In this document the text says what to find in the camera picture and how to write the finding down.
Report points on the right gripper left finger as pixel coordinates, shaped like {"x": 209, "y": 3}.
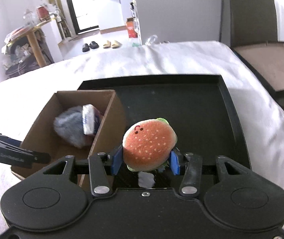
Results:
{"x": 102, "y": 165}

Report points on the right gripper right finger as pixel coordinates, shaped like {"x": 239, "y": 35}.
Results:
{"x": 189, "y": 166}

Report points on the black stitched fabric pouch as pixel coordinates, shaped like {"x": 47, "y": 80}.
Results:
{"x": 156, "y": 178}

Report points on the brown cardboard box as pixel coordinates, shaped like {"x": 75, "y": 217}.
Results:
{"x": 42, "y": 137}

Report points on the burger plush toy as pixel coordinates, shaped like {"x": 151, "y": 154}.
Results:
{"x": 148, "y": 144}

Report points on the blue tissue pack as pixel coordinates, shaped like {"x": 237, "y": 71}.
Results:
{"x": 91, "y": 119}

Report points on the white towel blanket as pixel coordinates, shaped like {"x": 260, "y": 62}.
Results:
{"x": 262, "y": 120}

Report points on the grey fluffy plush ball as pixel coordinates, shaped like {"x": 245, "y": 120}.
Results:
{"x": 68, "y": 125}

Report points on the black tray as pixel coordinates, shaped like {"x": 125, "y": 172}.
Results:
{"x": 197, "y": 106}

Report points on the left black slipper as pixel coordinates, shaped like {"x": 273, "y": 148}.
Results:
{"x": 85, "y": 48}

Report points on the black slipper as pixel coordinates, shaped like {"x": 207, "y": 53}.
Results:
{"x": 94, "y": 45}
{"x": 85, "y": 48}

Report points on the yellow leg side table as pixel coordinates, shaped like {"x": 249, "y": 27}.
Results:
{"x": 31, "y": 47}

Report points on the left yellow slipper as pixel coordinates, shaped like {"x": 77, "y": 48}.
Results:
{"x": 107, "y": 44}

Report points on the yellow slipper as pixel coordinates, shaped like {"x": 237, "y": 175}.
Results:
{"x": 115, "y": 44}
{"x": 107, "y": 44}

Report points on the right black slipper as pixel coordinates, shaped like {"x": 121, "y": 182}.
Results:
{"x": 94, "y": 45}

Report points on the right yellow slipper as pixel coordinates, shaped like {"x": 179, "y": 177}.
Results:
{"x": 115, "y": 44}

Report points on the glass jar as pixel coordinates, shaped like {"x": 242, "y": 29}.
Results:
{"x": 29, "y": 18}

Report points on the clear plastic bag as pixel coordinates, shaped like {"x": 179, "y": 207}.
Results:
{"x": 151, "y": 40}

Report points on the orange carton box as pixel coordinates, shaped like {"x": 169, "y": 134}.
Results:
{"x": 130, "y": 26}

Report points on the brown board framed box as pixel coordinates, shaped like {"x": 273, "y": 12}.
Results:
{"x": 266, "y": 61}

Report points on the white kitchen cabinet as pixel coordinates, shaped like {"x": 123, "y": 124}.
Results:
{"x": 112, "y": 13}

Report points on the dark upright board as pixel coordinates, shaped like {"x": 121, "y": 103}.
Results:
{"x": 252, "y": 22}

